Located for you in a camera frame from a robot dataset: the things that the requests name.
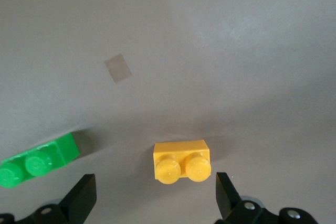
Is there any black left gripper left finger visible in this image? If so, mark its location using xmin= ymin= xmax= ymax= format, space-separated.
xmin=0 ymin=173 xmax=97 ymax=224

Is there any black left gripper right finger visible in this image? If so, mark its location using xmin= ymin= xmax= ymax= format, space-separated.
xmin=215 ymin=172 xmax=317 ymax=224

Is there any yellow two-stud block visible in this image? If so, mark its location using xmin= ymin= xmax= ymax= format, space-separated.
xmin=153 ymin=138 xmax=212 ymax=185

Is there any green two-stud block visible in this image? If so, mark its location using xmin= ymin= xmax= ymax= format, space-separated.
xmin=0 ymin=132 xmax=80 ymax=189

